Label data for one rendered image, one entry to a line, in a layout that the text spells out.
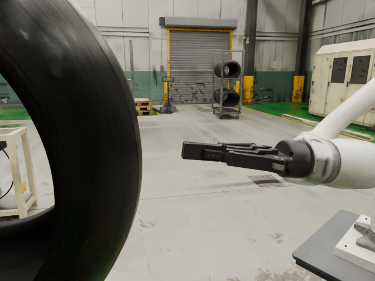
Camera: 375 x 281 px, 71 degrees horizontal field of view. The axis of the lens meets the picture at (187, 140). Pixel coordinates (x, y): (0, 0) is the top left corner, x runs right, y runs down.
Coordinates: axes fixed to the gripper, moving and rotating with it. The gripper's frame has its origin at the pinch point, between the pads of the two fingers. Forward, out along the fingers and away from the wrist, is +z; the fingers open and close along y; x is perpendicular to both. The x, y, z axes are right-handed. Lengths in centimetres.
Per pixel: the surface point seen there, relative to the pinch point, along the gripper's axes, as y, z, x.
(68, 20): 14.9, 20.1, -16.1
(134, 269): -111, 0, 116
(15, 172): -191, 101, 82
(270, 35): -1099, -566, -262
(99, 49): 14.1, 17.2, -13.9
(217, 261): -108, -57, 108
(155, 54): -1090, -76, -101
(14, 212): -191, 102, 120
